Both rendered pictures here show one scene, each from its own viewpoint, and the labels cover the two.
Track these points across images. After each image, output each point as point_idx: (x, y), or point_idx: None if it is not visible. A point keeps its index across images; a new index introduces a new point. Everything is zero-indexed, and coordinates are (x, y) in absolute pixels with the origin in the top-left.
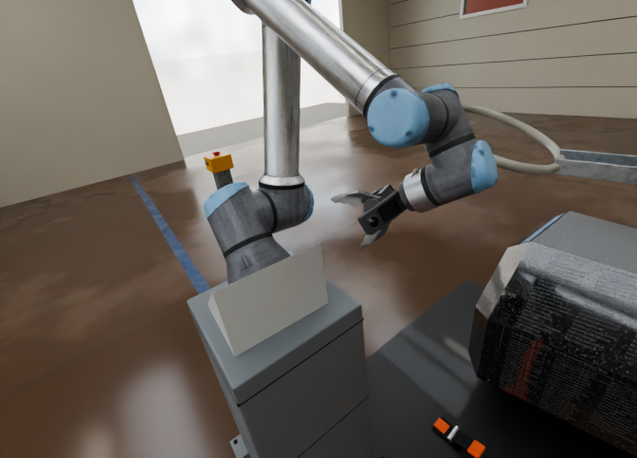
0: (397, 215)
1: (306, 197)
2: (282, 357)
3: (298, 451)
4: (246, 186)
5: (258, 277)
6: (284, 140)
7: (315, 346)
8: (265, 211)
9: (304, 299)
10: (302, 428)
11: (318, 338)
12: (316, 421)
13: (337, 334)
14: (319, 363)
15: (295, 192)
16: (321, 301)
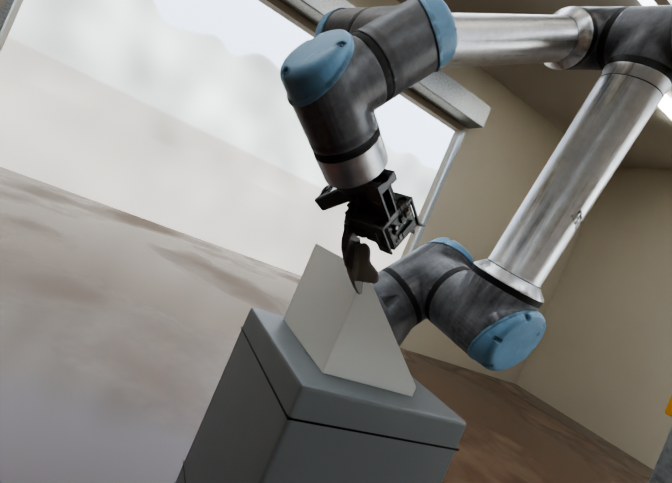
0: (333, 191)
1: (496, 313)
2: (263, 326)
3: (190, 482)
4: (459, 250)
5: (328, 257)
6: (519, 213)
7: (266, 358)
8: (432, 272)
9: (321, 329)
10: (207, 456)
11: (271, 354)
12: (206, 479)
13: (274, 382)
14: (253, 393)
15: (478, 281)
16: (322, 357)
